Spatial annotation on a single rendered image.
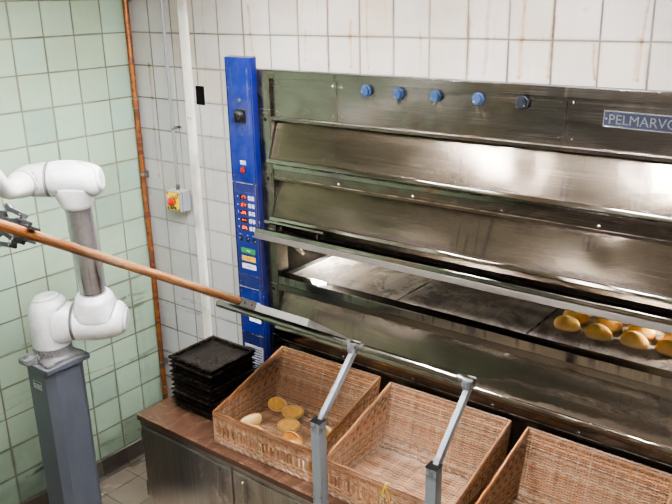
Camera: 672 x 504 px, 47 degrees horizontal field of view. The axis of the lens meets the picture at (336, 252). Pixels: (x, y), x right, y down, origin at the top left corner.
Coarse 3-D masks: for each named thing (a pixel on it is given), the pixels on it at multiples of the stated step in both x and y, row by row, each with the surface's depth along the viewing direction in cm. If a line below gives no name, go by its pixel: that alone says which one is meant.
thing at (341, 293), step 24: (312, 288) 344; (336, 288) 339; (408, 312) 314; (432, 312) 311; (480, 336) 296; (504, 336) 289; (528, 336) 288; (576, 360) 274; (600, 360) 268; (624, 360) 268
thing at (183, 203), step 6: (168, 192) 377; (174, 192) 374; (180, 192) 373; (186, 192) 376; (174, 198) 375; (180, 198) 373; (186, 198) 376; (174, 204) 376; (180, 204) 374; (186, 204) 377; (174, 210) 378; (180, 210) 375; (186, 210) 378
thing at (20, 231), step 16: (0, 224) 208; (16, 224) 213; (32, 240) 217; (48, 240) 220; (64, 240) 225; (96, 256) 234; (112, 256) 240; (144, 272) 250; (160, 272) 256; (192, 288) 268; (208, 288) 274
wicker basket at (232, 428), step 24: (288, 360) 358; (312, 360) 350; (360, 384) 336; (216, 408) 330; (240, 408) 343; (264, 408) 357; (336, 408) 343; (360, 408) 322; (216, 432) 332; (240, 432) 322; (264, 432) 313; (336, 432) 309; (264, 456) 317; (288, 456) 308; (312, 480) 304
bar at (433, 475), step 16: (224, 304) 326; (272, 320) 310; (320, 336) 296; (336, 336) 293; (352, 352) 286; (368, 352) 283; (384, 352) 279; (416, 368) 271; (432, 368) 267; (336, 384) 283; (464, 384) 259; (464, 400) 258; (320, 416) 279; (320, 432) 277; (448, 432) 254; (320, 448) 279; (320, 464) 281; (432, 464) 251; (320, 480) 283; (432, 480) 250; (320, 496) 286; (432, 496) 251
